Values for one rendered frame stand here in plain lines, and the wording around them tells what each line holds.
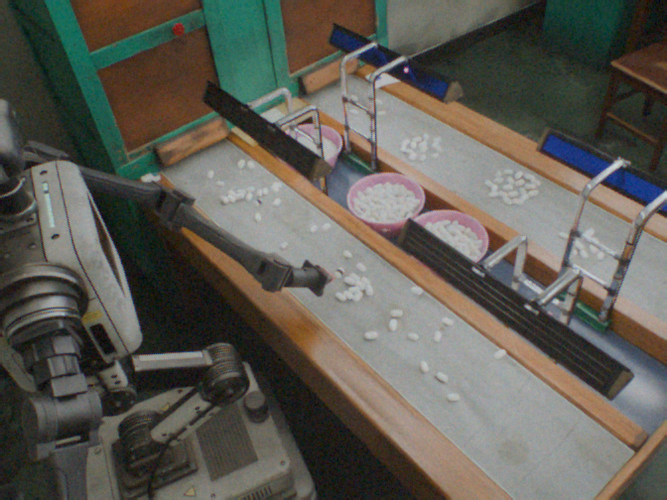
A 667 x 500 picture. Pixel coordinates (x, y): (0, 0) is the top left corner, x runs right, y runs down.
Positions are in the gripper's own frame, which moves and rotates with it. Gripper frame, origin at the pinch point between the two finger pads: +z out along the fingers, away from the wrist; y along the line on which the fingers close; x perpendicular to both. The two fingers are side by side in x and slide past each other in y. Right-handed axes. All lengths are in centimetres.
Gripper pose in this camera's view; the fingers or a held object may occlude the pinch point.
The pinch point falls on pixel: (333, 278)
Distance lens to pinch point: 184.4
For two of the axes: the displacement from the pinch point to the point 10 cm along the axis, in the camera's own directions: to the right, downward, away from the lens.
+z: 6.4, 0.5, 7.6
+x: -4.2, 8.6, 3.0
